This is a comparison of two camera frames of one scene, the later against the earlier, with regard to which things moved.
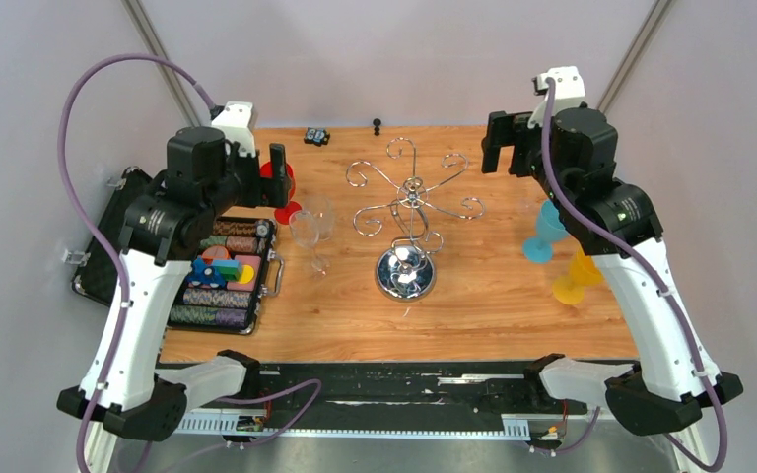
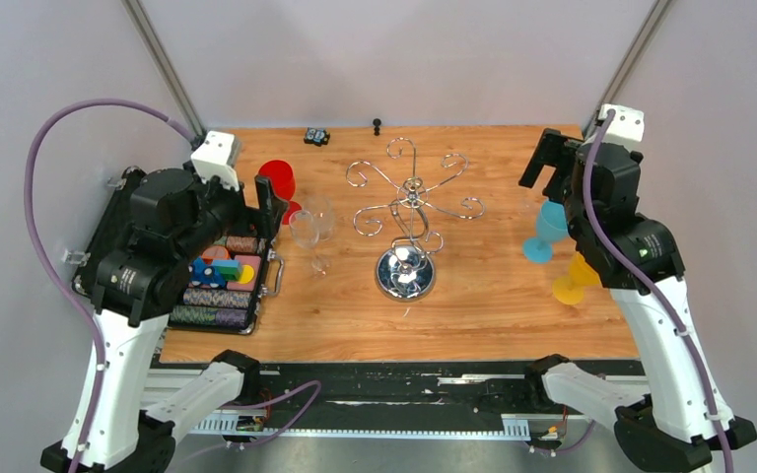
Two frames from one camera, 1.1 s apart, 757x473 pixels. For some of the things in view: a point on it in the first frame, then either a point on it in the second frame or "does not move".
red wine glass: (283, 214) does not move
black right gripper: (502, 129) → (553, 148)
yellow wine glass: (569, 290) does not move
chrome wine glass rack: (406, 272) does not move
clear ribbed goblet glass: (320, 207) does not move
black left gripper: (272, 191) → (271, 208)
